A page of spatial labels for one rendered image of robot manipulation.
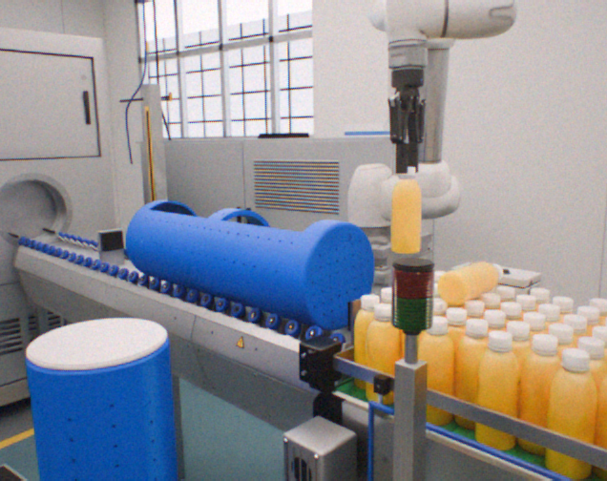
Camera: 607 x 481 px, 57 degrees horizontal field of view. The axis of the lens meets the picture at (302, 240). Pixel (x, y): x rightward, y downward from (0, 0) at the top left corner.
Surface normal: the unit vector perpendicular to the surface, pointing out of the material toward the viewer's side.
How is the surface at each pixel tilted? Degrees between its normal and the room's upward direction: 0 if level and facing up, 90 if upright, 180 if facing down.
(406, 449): 90
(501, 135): 90
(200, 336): 70
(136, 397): 90
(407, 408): 90
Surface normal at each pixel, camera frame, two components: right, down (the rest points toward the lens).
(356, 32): -0.62, 0.15
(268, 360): -0.67, -0.20
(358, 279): 0.71, 0.11
